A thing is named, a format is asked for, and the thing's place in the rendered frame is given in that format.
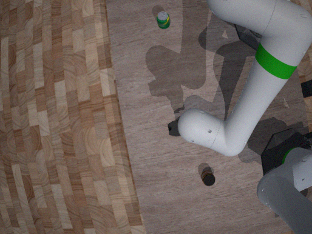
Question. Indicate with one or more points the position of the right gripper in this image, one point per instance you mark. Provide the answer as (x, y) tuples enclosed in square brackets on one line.
[(173, 128)]

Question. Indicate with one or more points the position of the small jar with black lid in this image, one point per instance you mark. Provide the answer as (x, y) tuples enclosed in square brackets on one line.
[(208, 178)]

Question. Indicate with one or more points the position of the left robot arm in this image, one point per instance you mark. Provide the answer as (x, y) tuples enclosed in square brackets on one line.
[(280, 188)]

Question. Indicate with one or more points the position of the green drink can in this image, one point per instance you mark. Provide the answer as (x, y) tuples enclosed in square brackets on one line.
[(163, 20)]

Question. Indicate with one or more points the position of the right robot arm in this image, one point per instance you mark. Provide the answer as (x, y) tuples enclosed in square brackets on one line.
[(285, 30)]

